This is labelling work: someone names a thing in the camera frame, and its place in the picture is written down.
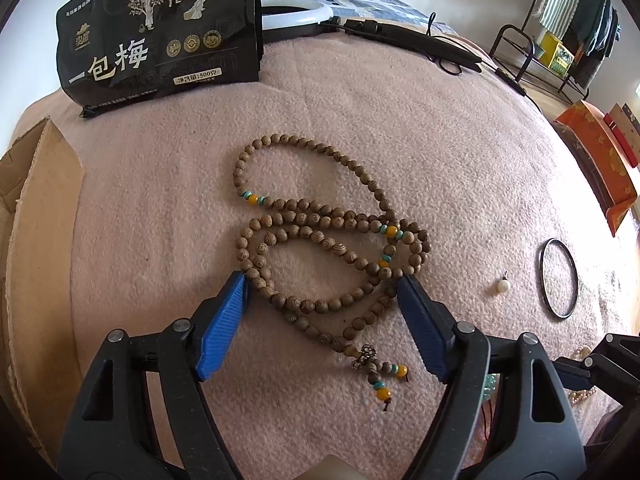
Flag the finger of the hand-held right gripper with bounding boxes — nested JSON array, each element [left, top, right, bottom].
[[554, 332, 640, 411]]

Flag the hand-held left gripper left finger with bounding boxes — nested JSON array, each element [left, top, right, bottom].
[[57, 270, 251, 480]]

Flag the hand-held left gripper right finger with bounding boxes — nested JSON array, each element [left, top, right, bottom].
[[395, 275, 588, 480]]

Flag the pearl bracelet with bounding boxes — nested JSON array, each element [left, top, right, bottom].
[[570, 345, 608, 406]]

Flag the green bead bracelet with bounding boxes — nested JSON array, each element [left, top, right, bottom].
[[480, 372, 501, 441]]

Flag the wooden bead necklace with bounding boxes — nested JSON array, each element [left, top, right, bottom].
[[232, 133, 432, 415]]

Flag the black bangle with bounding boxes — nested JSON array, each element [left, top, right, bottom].
[[538, 238, 579, 319]]

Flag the cardboard box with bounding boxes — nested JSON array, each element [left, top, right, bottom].
[[0, 116, 83, 466]]

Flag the pink blanket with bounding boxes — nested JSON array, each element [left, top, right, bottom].
[[0, 35, 640, 480]]

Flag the orange patterned box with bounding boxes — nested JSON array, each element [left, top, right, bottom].
[[554, 100, 638, 238]]

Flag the red box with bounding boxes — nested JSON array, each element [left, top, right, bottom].
[[602, 112, 640, 168]]

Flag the green box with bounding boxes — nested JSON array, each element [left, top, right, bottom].
[[547, 42, 576, 78]]

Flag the black snack bag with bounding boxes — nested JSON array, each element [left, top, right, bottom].
[[55, 0, 265, 118]]

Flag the black metal garment rack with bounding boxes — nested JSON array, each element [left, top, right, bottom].
[[490, 0, 621, 103]]

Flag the blue plaid bedsheet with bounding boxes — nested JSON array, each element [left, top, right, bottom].
[[257, 0, 441, 36]]

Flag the dark hanging clothes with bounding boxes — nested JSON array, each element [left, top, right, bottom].
[[565, 0, 621, 86]]

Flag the black cable remote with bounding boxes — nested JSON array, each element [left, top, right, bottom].
[[495, 67, 528, 98]]

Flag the black ring light stand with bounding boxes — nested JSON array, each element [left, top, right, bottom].
[[332, 17, 483, 73]]

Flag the black cable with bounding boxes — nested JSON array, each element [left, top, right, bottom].
[[425, 10, 551, 111]]

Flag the white ring light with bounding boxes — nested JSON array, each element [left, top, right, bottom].
[[260, 0, 342, 39]]

